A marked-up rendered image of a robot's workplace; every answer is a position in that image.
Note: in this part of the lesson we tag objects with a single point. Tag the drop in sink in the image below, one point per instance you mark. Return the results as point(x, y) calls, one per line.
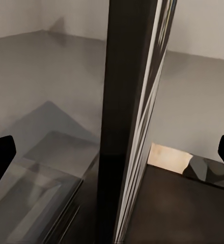
point(33, 198)

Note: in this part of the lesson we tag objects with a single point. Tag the poster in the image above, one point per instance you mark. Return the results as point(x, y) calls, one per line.
point(137, 39)

